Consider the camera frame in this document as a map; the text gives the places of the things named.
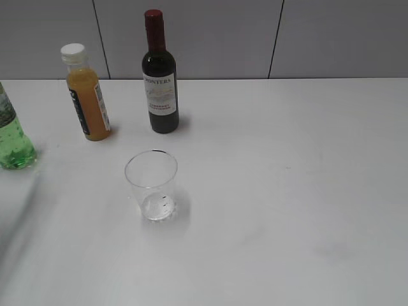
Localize transparent plastic cup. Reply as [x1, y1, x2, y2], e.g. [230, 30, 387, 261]
[124, 149, 178, 221]

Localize dark red wine bottle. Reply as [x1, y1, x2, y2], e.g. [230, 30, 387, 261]
[142, 10, 179, 134]

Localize orange juice bottle white cap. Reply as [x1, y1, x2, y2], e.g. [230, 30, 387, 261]
[61, 43, 111, 142]

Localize green sprite bottle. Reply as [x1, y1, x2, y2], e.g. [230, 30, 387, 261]
[1, 84, 37, 170]

